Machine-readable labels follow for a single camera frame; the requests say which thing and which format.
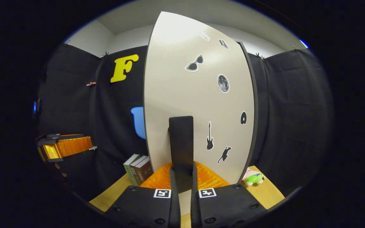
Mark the pink starfish plush toy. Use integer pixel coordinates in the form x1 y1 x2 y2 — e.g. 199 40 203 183
242 168 266 186

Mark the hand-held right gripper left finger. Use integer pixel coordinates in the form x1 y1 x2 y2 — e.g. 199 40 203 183
105 162 181 228

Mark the black backdrop cloth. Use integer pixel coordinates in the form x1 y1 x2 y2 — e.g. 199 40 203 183
37 43 333 200

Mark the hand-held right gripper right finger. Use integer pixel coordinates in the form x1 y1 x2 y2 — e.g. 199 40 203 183
190 161 267 228

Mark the beige cabinet door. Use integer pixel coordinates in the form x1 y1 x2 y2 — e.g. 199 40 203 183
143 11 256 216

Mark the dark grey cabinet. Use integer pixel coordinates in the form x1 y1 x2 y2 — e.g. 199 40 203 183
239 41 259 183

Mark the black door handle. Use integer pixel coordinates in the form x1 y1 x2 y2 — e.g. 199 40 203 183
168 116 194 193

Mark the green book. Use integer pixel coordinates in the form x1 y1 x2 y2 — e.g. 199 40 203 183
123 154 140 186

